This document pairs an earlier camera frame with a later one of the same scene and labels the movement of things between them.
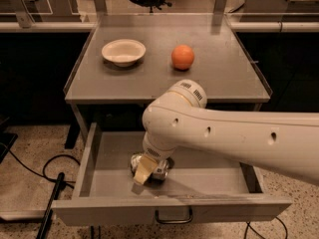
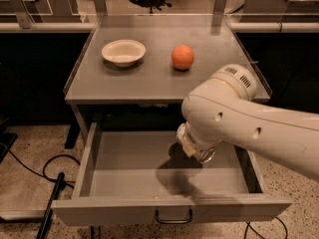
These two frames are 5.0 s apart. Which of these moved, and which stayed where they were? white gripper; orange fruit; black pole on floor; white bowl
Moved: white gripper
Stayed: orange fruit; white bowl; black pole on floor
